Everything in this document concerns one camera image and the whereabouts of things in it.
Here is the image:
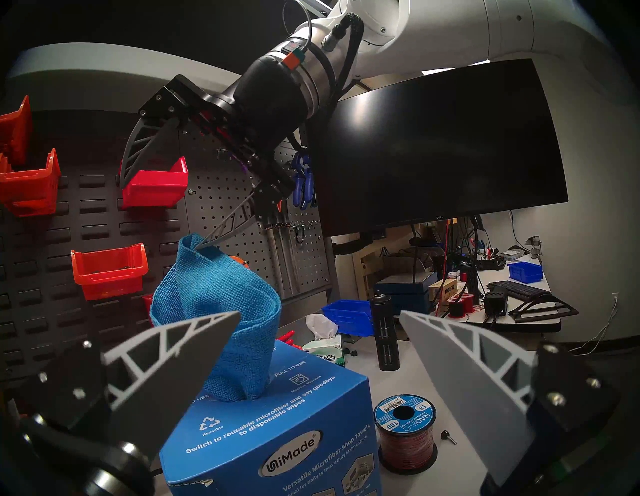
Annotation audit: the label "blue plastic bin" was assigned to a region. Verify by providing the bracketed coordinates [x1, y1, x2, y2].
[321, 299, 375, 338]

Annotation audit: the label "black monitor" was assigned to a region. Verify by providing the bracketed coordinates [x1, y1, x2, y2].
[305, 59, 569, 238]

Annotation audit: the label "dark grey pegboard panel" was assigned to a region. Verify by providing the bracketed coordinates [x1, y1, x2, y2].
[0, 115, 333, 381]

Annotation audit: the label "Kimtech tissue box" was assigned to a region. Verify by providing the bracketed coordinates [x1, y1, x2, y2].
[302, 314, 346, 368]

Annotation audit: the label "red wire spool labelled 18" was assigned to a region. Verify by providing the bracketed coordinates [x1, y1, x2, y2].
[374, 394, 438, 476]

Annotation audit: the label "small cardboard box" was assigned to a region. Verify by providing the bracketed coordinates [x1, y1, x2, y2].
[428, 278, 458, 307]

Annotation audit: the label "black power adapter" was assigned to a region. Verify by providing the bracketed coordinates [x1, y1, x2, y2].
[483, 287, 509, 317]

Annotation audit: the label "blue handled pliers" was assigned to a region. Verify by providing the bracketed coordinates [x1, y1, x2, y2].
[291, 152, 317, 210]

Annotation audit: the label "black triangular frame stand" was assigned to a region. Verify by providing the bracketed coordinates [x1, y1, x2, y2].
[507, 294, 579, 323]

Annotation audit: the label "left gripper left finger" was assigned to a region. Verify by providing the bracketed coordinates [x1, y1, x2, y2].
[104, 310, 243, 463]

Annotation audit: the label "black keyboard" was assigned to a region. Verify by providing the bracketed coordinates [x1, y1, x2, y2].
[487, 280, 551, 302]

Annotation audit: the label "black cylindrical bottle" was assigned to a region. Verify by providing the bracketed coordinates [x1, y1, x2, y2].
[370, 291, 401, 372]

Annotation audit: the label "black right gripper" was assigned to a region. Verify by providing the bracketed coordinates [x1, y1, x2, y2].
[119, 74, 297, 251]

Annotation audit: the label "blue microfiber towel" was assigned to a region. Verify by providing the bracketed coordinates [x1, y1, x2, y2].
[150, 232, 282, 403]

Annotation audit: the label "blue equipment case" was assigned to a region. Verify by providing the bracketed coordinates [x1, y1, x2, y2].
[374, 271, 438, 316]

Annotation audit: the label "dark red plastic bin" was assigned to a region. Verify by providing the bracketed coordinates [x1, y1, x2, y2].
[120, 156, 189, 210]

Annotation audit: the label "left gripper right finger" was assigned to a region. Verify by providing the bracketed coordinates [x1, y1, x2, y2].
[399, 310, 538, 495]

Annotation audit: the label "blue shop towel box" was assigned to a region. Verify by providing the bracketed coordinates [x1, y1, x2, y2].
[160, 340, 383, 496]

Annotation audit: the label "small blue box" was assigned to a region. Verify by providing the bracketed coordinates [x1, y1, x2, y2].
[507, 261, 544, 285]

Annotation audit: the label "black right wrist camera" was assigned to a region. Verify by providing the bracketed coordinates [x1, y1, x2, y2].
[232, 52, 308, 156]

